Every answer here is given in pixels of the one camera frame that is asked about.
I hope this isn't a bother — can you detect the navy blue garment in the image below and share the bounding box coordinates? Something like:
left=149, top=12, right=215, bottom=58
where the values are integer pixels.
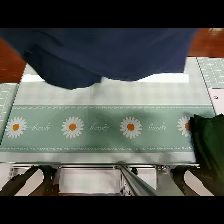
left=0, top=28, right=200, bottom=91

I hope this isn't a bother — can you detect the dark green garment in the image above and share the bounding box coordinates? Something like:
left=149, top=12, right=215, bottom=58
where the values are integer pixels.
left=188, top=113, right=224, bottom=184

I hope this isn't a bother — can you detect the silver frame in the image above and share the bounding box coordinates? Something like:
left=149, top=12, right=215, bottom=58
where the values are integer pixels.
left=0, top=57, right=224, bottom=197

